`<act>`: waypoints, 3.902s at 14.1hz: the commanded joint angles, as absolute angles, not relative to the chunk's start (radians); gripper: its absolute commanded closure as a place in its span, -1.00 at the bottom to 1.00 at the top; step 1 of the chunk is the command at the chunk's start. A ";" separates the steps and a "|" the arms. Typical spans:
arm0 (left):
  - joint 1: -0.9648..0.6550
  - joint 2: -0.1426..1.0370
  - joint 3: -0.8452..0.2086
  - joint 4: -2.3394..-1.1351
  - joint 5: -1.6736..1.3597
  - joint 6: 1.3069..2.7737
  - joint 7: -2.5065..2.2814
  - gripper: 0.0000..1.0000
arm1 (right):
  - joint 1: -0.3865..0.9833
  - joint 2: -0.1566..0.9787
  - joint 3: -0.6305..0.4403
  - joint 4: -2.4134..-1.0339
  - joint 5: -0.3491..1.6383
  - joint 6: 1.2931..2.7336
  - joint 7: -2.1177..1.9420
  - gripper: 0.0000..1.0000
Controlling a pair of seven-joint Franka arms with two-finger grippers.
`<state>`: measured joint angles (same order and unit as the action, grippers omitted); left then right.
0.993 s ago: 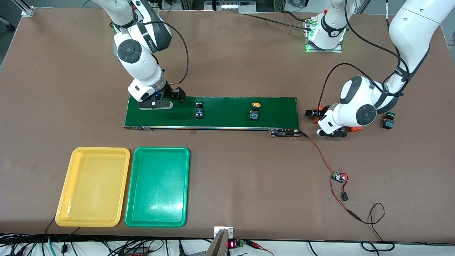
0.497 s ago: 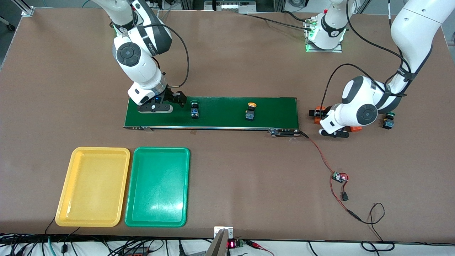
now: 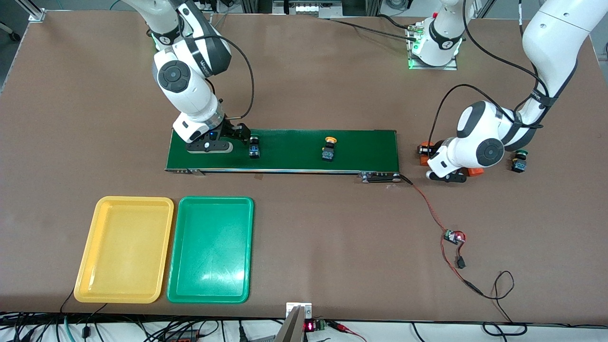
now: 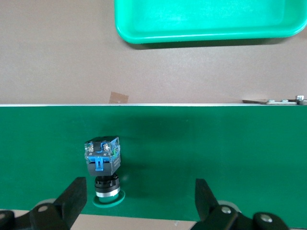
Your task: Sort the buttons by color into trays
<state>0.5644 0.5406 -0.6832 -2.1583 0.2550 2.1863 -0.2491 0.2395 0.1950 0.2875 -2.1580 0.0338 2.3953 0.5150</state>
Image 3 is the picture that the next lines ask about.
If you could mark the yellow plastic tray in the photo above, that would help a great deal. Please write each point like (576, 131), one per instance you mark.
(123, 247)

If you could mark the small green circuit board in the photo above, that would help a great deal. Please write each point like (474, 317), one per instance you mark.
(451, 236)

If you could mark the green push button switch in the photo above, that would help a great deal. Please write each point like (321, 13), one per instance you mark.
(255, 151)
(519, 165)

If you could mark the red clip lead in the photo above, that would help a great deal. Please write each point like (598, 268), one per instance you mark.
(342, 327)

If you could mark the orange cylinder with white print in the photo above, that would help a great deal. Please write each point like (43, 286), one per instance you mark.
(423, 160)
(476, 172)

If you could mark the green plastic tray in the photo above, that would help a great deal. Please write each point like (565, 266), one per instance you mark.
(209, 247)

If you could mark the green conveyor belt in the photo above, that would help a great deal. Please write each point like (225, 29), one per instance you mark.
(294, 152)

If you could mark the aluminium frame profile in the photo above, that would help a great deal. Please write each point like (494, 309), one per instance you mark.
(36, 14)

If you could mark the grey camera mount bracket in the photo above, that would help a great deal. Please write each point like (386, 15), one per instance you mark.
(292, 327)

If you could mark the red digit display module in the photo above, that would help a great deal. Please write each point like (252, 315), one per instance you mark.
(309, 326)

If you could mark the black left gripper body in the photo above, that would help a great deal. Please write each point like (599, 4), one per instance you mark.
(433, 150)

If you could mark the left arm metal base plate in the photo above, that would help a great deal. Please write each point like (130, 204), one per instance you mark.
(434, 68)

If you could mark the aluminium frame with light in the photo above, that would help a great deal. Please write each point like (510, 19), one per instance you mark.
(308, 8)

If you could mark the yellow push button switch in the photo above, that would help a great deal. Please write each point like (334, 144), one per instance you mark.
(327, 154)

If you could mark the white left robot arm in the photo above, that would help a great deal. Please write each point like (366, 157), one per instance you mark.
(551, 38)

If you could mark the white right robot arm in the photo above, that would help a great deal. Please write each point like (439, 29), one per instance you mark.
(183, 95)

